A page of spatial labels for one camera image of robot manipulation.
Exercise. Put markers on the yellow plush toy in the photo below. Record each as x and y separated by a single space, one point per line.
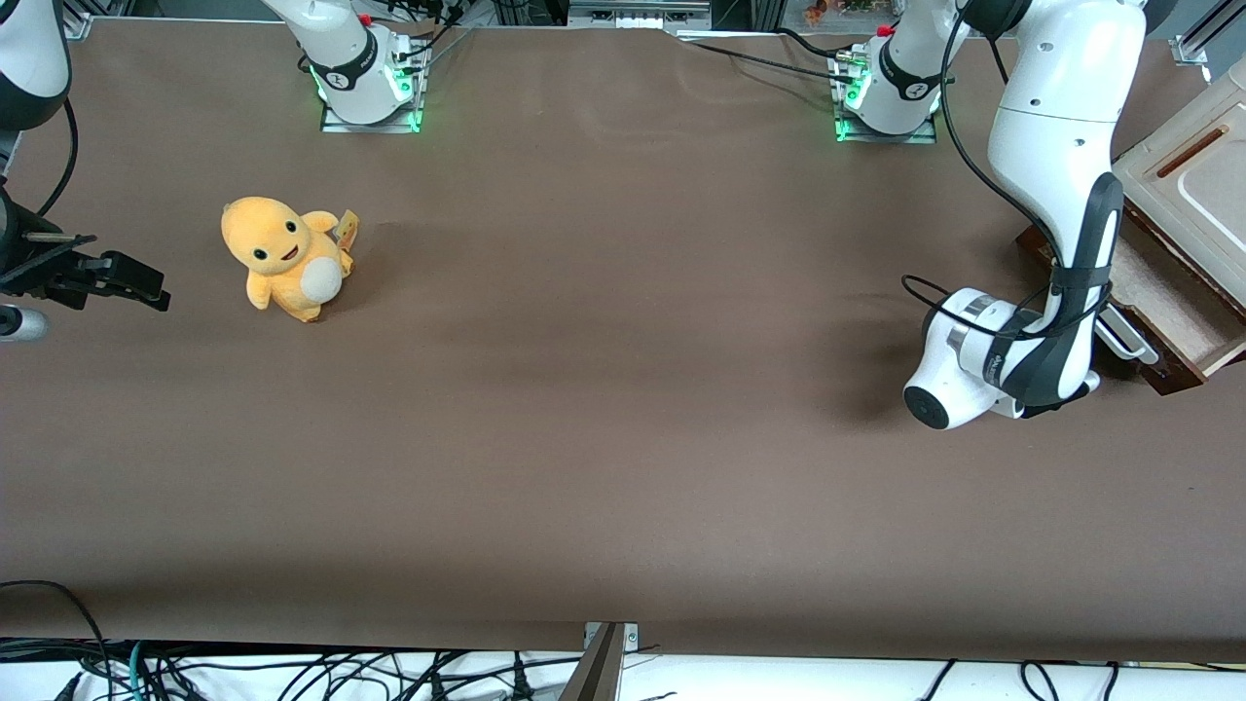
282 258

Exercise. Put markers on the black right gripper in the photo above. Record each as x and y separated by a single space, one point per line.
31 265

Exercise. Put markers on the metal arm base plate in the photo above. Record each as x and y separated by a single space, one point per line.
375 122
891 136

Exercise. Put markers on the metal table edge bracket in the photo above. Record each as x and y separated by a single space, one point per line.
605 662

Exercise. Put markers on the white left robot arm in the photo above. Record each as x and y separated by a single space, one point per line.
1056 146

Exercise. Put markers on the dark brown wooden drawer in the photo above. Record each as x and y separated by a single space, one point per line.
1168 292

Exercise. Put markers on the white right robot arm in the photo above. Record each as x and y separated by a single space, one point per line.
341 49

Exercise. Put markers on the aluminium background frame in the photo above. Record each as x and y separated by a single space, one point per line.
638 12

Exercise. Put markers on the cream wooden cabinet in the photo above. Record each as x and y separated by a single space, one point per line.
1207 195

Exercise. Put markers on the brown table cover sheet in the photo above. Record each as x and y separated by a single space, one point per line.
623 389

